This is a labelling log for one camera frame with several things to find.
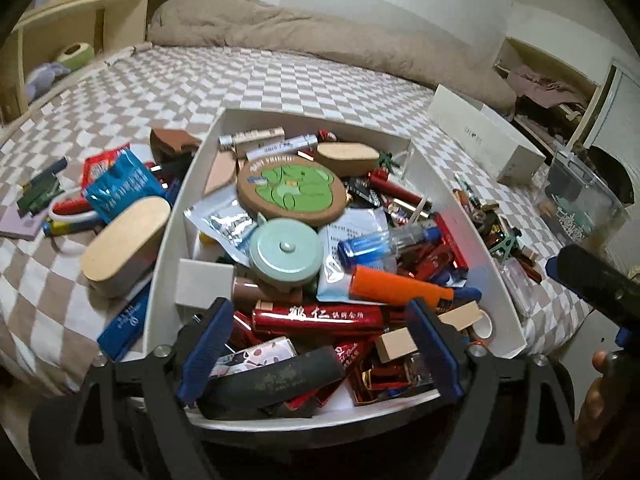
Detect small white cube box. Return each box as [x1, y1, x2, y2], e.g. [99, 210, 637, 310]
[175, 258, 236, 308]

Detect beige duvet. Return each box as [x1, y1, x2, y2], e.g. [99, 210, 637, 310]
[146, 0, 516, 113]

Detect green plush toy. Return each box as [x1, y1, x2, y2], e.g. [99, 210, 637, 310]
[55, 41, 96, 72]

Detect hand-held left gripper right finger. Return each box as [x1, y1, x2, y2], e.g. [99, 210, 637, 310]
[404, 297, 583, 480]

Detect purple plush toy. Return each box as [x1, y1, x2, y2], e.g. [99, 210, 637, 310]
[25, 62, 71, 101]

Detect cream lighter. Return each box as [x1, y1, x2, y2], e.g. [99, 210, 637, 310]
[218, 126, 286, 151]

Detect orange lighter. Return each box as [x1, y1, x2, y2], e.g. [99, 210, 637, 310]
[350, 265, 456, 306]

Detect round cork coaster green dinosaur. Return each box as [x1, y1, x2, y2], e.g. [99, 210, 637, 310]
[236, 152, 347, 226]

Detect white shoe box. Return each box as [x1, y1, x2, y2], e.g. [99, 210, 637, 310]
[426, 84, 547, 185]

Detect blue foil packet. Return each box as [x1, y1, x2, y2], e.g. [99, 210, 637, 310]
[84, 149, 168, 226]

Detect black lighter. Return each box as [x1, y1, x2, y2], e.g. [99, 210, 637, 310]
[197, 345, 347, 421]

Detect dark cloth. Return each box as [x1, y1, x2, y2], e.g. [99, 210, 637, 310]
[585, 145, 633, 201]

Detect red lighter gold print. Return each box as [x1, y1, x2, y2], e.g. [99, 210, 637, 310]
[252, 305, 383, 336]

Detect red foil packet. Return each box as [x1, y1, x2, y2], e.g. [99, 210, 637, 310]
[81, 146, 132, 196]

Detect small oval wooden box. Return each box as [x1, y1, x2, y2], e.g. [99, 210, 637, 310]
[315, 142, 381, 177]

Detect green plastic clip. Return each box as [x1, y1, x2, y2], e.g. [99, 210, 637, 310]
[20, 180, 66, 216]

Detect brown leather strap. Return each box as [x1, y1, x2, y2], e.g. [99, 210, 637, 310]
[150, 127, 203, 161]

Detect mint green round lidded pot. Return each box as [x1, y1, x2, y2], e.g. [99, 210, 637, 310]
[248, 217, 325, 291]

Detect blue and yellow lighter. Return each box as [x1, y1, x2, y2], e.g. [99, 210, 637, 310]
[42, 220, 101, 237]

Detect wooden bedside shelf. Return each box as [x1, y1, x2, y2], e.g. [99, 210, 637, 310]
[0, 0, 173, 128]

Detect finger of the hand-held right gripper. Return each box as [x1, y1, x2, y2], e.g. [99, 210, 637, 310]
[545, 244, 640, 321]

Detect glossy blue lighter white print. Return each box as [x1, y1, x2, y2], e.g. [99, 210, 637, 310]
[96, 287, 152, 363]

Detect clear blue lighter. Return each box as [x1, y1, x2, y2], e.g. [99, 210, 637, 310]
[337, 225, 443, 268]

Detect pile of clothes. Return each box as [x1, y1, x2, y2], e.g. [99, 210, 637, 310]
[505, 57, 601, 131]

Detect white cardboard box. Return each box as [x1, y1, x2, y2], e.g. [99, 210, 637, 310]
[140, 106, 528, 433]

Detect white plastic ring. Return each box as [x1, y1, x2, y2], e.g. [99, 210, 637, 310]
[47, 185, 101, 256]

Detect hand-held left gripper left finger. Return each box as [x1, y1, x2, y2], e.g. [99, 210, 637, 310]
[75, 297, 236, 480]

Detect pile of mixed trinkets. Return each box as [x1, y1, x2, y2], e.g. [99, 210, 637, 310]
[452, 172, 543, 321]

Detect large oval wooden box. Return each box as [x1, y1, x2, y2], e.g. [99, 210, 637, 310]
[80, 196, 172, 301]

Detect purple notepad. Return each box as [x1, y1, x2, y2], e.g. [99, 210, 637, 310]
[0, 207, 51, 241]

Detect person's right hand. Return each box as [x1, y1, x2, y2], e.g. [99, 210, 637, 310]
[574, 349, 618, 450]

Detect clear plastic storage bin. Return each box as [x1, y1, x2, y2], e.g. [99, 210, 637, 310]
[532, 150, 632, 253]

